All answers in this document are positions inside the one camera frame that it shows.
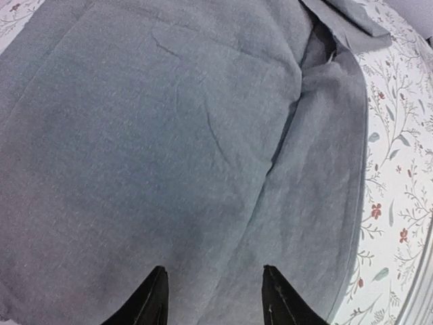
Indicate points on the grey garment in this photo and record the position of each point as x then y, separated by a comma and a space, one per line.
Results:
169, 152

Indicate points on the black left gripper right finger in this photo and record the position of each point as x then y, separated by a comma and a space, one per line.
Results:
282, 305

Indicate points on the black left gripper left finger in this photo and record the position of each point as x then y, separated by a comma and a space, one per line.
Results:
148, 305

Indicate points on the floral tablecloth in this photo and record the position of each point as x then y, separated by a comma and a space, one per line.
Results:
395, 169

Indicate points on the aluminium front rail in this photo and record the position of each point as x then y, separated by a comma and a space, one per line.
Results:
417, 309

